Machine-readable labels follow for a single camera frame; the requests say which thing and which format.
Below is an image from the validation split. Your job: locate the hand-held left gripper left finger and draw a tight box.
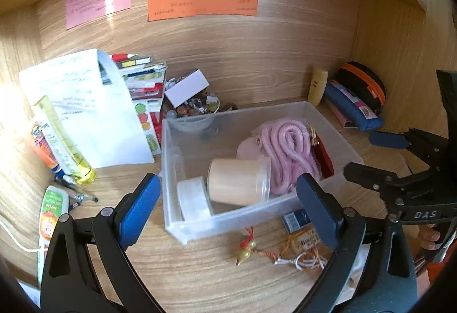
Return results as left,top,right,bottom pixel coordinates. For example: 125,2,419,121
40,173,161,313

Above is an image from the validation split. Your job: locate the blue card box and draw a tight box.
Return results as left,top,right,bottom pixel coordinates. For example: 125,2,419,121
282,209,310,233

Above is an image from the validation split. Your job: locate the orange garment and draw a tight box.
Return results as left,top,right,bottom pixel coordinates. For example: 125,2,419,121
426,259,445,283

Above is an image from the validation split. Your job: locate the stack of books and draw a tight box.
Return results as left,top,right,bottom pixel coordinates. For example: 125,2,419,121
111,53,168,100

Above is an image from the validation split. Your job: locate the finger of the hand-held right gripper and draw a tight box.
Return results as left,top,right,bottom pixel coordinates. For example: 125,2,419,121
343,162,447,217
369,128,448,165

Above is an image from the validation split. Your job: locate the white fruit print box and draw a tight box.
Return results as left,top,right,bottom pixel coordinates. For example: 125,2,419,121
133,99,163,157

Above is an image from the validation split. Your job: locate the green and white tube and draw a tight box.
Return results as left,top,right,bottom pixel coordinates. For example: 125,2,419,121
37,185,69,287

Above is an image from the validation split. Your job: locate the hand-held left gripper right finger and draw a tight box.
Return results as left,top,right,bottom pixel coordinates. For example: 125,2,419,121
296,173,418,313

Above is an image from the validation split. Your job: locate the white cable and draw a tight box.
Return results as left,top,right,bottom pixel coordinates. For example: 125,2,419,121
0,218,45,253

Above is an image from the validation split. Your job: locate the pink rope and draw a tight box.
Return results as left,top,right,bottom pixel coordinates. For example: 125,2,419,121
259,118,322,194

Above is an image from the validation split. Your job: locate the orange tag charm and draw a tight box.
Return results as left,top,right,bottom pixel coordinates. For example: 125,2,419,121
282,229,320,253

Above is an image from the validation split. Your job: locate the yellow tube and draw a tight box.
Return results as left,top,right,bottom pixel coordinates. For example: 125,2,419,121
33,95,97,186

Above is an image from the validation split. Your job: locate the orange tube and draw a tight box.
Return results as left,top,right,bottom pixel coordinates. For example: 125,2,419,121
29,120,61,171

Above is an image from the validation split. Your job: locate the clear cup with beige contents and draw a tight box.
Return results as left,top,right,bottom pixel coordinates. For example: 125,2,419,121
207,157,271,207

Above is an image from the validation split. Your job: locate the pink notebook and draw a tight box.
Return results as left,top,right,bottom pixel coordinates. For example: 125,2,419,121
326,99,358,129

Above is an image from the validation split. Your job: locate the red pouch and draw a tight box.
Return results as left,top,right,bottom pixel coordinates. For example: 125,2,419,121
312,135,335,178

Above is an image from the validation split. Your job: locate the glass bowl of candies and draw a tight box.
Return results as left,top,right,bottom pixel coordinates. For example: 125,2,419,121
166,92,220,119

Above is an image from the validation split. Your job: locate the orange paper note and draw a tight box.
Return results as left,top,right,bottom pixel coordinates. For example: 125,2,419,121
147,0,259,22

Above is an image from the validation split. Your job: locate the cream bottle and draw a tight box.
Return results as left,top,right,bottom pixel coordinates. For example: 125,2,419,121
308,68,329,107

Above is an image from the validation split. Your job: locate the blue pencil case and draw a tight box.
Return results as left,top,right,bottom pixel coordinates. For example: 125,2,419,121
324,79,385,132

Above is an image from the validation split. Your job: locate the wooden desktop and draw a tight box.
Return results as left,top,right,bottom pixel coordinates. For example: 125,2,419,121
0,95,429,313

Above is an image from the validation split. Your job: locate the white paper sheet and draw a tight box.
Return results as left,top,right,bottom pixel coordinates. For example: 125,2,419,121
19,48,155,169

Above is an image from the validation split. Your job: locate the clear plastic storage box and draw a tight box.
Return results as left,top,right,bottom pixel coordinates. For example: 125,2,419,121
161,101,365,245

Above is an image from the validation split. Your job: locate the small white box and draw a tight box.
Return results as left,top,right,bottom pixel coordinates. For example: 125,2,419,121
164,69,210,108

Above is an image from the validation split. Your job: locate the red and white cord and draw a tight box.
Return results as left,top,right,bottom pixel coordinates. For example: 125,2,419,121
275,251,327,272

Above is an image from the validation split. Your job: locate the white tape roll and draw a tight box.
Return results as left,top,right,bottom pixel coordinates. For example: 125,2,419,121
177,177,212,223

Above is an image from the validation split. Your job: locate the person's right hand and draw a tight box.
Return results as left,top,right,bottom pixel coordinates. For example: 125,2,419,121
418,225,441,251

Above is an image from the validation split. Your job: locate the black and orange case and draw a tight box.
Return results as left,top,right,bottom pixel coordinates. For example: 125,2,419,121
337,61,387,116

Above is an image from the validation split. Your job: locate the gold gourd charm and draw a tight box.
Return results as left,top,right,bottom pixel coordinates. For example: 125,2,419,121
235,226,282,266

